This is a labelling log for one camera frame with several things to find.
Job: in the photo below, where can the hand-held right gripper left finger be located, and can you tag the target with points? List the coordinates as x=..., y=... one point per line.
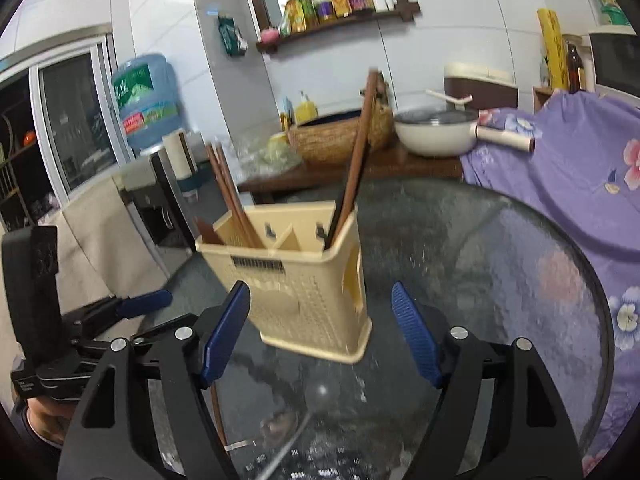
x=225, y=332

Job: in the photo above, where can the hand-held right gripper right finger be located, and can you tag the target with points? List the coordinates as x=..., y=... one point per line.
x=415, y=332

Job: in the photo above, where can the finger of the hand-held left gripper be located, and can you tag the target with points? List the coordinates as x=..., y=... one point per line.
x=160, y=326
x=145, y=302

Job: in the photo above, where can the beige plastic utensil holder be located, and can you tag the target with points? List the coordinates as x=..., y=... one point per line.
x=300, y=290

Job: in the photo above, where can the dark brown wooden spoon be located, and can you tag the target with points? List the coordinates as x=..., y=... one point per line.
x=209, y=232

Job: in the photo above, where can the black chopstick with gold band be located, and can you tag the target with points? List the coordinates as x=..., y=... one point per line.
x=340, y=222

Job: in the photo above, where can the person's left forearm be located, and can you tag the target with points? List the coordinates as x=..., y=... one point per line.
x=45, y=417

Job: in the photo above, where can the beige cloth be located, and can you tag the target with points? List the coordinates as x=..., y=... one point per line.
x=110, y=245

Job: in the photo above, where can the white water dispenser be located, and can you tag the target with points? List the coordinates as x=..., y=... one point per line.
x=155, y=200

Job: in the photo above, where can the white paper towel roll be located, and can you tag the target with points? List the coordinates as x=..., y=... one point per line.
x=177, y=157

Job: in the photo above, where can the wooden counter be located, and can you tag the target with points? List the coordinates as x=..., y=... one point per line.
x=400, y=170

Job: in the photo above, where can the sliding glass window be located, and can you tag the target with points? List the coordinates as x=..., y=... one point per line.
x=70, y=125

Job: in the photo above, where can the clear plastic bag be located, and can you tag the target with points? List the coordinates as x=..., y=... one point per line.
x=265, y=152

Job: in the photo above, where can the white frying pan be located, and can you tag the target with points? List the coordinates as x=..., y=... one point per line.
x=435, y=137

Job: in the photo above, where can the blue water jug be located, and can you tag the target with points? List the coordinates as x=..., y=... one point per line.
x=147, y=102

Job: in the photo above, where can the woven basket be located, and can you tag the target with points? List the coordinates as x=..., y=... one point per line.
x=325, y=137

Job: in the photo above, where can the purple floral cloth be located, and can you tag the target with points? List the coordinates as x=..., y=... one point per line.
x=575, y=170

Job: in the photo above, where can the small blue bottle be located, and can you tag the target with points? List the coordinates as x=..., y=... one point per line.
x=287, y=112

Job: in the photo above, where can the yellow soap bottle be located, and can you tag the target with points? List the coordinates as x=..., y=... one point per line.
x=306, y=110

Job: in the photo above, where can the white rice paddle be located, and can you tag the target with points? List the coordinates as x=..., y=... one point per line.
x=450, y=97

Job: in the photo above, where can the white and brown rice cooker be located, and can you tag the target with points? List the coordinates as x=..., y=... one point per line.
x=487, y=87

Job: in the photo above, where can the small wooden box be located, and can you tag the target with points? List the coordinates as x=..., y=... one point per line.
x=542, y=99

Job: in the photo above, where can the green packet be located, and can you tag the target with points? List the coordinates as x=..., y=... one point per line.
x=231, y=35

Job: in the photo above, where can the pink round object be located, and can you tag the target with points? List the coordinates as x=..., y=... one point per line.
x=270, y=35

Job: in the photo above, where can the brown glass bottle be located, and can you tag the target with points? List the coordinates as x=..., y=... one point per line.
x=575, y=67

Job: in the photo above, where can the yellow box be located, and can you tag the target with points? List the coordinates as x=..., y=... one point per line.
x=552, y=50

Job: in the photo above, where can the yellow green bottle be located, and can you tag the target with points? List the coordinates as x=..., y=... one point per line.
x=296, y=15

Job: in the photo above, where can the white microwave oven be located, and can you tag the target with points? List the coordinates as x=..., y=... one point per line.
x=615, y=65

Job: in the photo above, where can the bottle with purple label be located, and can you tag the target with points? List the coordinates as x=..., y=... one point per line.
x=325, y=4

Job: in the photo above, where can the wooden framed wall shelf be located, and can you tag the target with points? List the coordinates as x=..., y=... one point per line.
x=330, y=27

